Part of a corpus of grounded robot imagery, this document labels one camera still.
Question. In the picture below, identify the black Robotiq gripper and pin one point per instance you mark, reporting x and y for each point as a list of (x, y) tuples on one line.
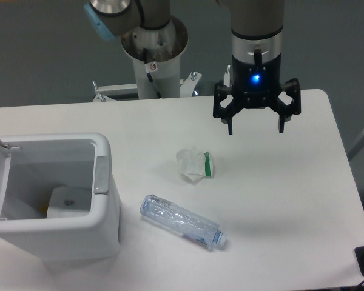
[(256, 87)]

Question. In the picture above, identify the white green wrapper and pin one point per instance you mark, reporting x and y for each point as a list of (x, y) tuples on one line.
[(194, 165)]

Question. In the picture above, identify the clear plastic water bottle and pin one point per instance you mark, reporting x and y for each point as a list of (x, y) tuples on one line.
[(183, 221)]

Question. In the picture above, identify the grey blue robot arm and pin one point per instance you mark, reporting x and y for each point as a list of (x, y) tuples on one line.
[(256, 26)]

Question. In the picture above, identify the white plastic trash can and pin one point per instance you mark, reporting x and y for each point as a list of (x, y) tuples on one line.
[(40, 163)]

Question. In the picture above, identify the white pedestal base frame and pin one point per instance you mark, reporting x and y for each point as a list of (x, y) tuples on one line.
[(182, 86)]

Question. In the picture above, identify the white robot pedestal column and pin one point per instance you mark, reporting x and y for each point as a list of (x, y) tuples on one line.
[(165, 45)]

